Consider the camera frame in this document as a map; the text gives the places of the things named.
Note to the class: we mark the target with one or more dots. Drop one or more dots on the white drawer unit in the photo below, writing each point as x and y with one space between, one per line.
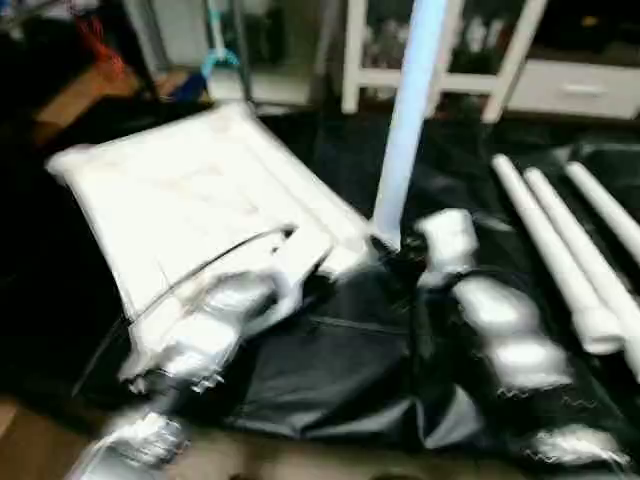
575 90

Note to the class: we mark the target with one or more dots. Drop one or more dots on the blue box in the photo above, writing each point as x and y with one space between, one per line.
190 86

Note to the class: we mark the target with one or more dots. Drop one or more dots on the white glass-door cabinet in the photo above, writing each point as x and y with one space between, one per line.
365 50

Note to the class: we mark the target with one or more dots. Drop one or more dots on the dark metal stand pole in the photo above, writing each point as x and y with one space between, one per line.
243 45

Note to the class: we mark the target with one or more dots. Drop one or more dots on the white plastic table top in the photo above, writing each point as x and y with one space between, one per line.
200 200

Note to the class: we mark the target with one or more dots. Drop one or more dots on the teal and white pole tool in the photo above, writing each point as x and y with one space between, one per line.
220 50

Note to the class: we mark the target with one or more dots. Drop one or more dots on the black mat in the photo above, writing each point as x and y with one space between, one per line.
350 380

